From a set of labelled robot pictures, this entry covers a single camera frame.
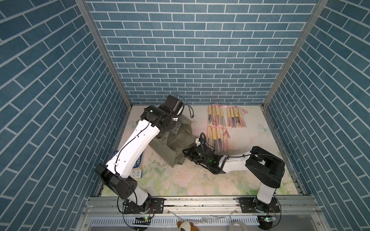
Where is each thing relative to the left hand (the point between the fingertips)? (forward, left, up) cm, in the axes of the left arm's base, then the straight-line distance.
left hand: (178, 126), depth 73 cm
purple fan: (+4, -27, -26) cm, 38 cm away
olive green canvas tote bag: (+3, +6, -25) cm, 26 cm away
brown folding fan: (+32, -29, -27) cm, 51 cm away
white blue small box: (-15, +25, -27) cm, 40 cm away
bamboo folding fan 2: (+30, -37, -26) cm, 54 cm away
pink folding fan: (+33, -26, -27) cm, 50 cm away
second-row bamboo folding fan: (+13, -24, -26) cm, 38 cm away
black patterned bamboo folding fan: (+32, -23, -27) cm, 47 cm away
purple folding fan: (+33, -41, -26) cm, 59 cm away
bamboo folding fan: (+31, -33, -27) cm, 52 cm away
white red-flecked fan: (+34, -45, -26) cm, 62 cm away
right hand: (-5, -2, -18) cm, 19 cm away
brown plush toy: (-39, -5, -25) cm, 47 cm away
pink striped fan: (+12, -33, -27) cm, 44 cm away
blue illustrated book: (-10, +25, -25) cm, 36 cm away
